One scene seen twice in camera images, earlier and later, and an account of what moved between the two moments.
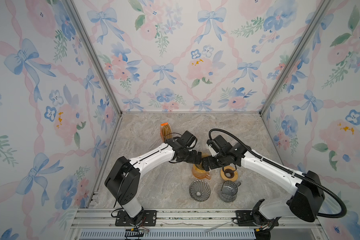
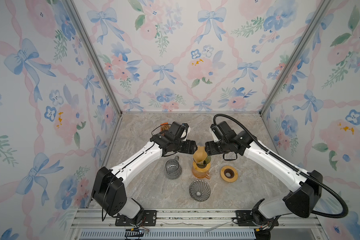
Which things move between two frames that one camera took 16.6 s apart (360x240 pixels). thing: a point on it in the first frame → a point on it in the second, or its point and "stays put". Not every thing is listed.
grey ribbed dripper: x=199 y=191 stays put
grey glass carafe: x=229 y=190 → x=173 y=169
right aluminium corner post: x=320 y=10 stays put
